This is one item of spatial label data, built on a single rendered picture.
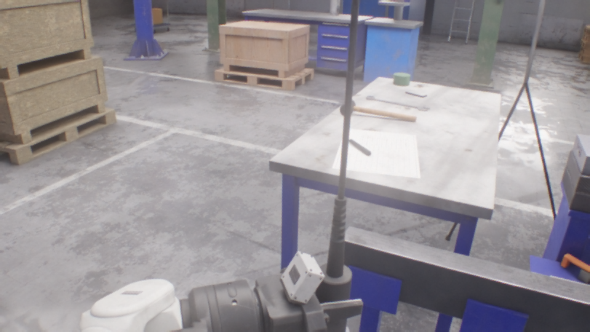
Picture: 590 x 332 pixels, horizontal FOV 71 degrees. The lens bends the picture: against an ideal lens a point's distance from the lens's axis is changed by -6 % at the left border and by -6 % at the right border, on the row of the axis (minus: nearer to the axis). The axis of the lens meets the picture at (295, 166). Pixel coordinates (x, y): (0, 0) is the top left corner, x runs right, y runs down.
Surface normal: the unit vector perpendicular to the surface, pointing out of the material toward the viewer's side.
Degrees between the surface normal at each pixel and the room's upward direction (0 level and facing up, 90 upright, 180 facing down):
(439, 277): 90
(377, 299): 90
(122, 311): 22
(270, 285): 0
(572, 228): 90
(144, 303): 37
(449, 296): 90
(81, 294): 0
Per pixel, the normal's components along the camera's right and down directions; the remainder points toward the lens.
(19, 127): 0.94, 0.17
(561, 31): -0.44, 0.36
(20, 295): 0.03, -0.91
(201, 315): 0.19, -0.54
